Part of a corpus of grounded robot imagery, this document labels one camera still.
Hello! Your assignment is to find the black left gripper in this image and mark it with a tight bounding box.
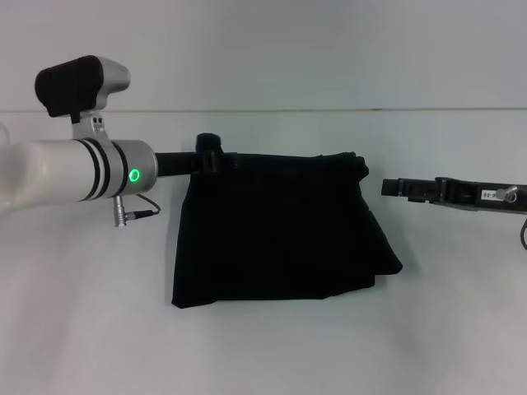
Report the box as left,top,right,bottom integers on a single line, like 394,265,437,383
154,150,219,179

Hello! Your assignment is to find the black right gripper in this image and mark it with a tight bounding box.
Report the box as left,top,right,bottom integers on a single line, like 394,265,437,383
380,176,527,216

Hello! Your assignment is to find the black shirt with white print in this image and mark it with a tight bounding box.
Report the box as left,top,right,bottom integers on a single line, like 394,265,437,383
170,132,404,310

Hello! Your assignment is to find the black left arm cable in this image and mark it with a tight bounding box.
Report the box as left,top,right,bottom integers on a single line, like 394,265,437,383
113,193,162,227

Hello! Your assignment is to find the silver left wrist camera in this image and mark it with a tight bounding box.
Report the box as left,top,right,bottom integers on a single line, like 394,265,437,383
34,54,132,140

